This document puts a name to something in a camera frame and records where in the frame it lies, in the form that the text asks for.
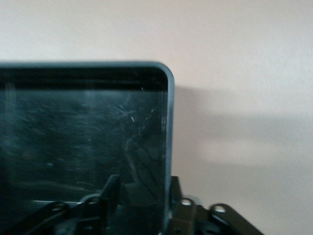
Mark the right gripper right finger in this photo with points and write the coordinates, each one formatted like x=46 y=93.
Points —
x=177 y=203

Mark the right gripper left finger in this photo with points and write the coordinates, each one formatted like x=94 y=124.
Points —
x=112 y=193

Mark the black plastic box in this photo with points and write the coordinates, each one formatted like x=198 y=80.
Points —
x=73 y=134

